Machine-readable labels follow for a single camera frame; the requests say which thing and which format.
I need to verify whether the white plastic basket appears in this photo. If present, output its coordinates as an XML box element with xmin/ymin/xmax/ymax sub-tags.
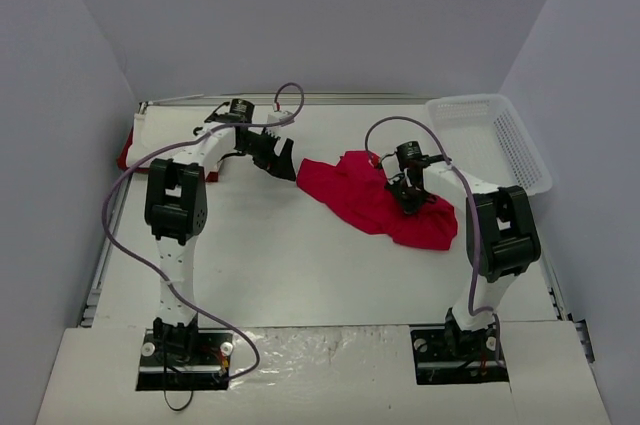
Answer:
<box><xmin>426</xmin><ymin>94</ymin><xmax>552</xmax><ymax>196</ymax></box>

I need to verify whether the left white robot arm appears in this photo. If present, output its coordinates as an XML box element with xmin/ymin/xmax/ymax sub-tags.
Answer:
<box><xmin>144</xmin><ymin>99</ymin><xmax>296</xmax><ymax>363</ymax></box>

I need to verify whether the thin black cable loop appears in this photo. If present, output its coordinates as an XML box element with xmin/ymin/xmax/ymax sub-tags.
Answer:
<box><xmin>160</xmin><ymin>384</ymin><xmax>194</xmax><ymax>412</ymax></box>

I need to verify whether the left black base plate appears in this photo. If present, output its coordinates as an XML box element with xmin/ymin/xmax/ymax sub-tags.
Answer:
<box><xmin>136</xmin><ymin>329</ymin><xmax>234</xmax><ymax>392</ymax></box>

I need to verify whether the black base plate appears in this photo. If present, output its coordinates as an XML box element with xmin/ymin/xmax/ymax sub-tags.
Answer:
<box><xmin>410</xmin><ymin>325</ymin><xmax>509</xmax><ymax>386</ymax></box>
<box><xmin>136</xmin><ymin>329</ymin><xmax>234</xmax><ymax>392</ymax></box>

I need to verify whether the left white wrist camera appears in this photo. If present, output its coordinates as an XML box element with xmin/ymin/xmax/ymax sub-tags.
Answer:
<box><xmin>264</xmin><ymin>110</ymin><xmax>294</xmax><ymax>137</ymax></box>

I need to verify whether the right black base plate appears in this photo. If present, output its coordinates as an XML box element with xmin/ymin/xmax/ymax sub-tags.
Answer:
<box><xmin>410</xmin><ymin>325</ymin><xmax>509</xmax><ymax>386</ymax></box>

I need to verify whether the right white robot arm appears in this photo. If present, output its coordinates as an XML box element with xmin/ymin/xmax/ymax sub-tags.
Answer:
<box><xmin>386</xmin><ymin>141</ymin><xmax>541</xmax><ymax>358</ymax></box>

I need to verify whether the red folded t shirt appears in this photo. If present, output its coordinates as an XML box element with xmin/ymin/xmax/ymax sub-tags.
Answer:
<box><xmin>116</xmin><ymin>131</ymin><xmax>220</xmax><ymax>183</ymax></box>

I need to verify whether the red t shirt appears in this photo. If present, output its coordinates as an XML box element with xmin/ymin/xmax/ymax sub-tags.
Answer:
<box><xmin>296</xmin><ymin>150</ymin><xmax>458</xmax><ymax>251</ymax></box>
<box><xmin>116</xmin><ymin>131</ymin><xmax>220</xmax><ymax>183</ymax></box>

